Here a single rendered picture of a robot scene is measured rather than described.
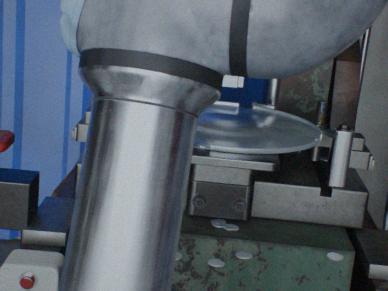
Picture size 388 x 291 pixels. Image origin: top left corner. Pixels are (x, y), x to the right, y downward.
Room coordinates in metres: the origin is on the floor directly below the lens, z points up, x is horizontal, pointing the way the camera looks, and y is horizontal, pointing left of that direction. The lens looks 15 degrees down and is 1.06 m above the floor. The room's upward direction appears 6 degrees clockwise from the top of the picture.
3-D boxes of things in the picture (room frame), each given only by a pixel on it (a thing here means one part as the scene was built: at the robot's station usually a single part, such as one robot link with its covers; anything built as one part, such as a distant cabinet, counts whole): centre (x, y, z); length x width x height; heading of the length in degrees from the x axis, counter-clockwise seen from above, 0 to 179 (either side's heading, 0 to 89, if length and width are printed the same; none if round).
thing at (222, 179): (1.07, -0.04, 0.72); 0.25 x 0.14 x 0.14; 0
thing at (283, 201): (1.25, -0.04, 0.68); 0.45 x 0.30 x 0.06; 90
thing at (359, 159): (1.25, -0.21, 0.76); 0.17 x 0.06 x 0.10; 90
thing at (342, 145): (1.12, -0.22, 0.75); 0.03 x 0.03 x 0.10; 0
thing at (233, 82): (1.24, -0.04, 0.84); 0.05 x 0.03 x 0.04; 90
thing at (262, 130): (1.12, -0.04, 0.78); 0.29 x 0.29 x 0.01
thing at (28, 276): (0.89, 0.20, 0.61); 0.02 x 0.01 x 0.02; 90
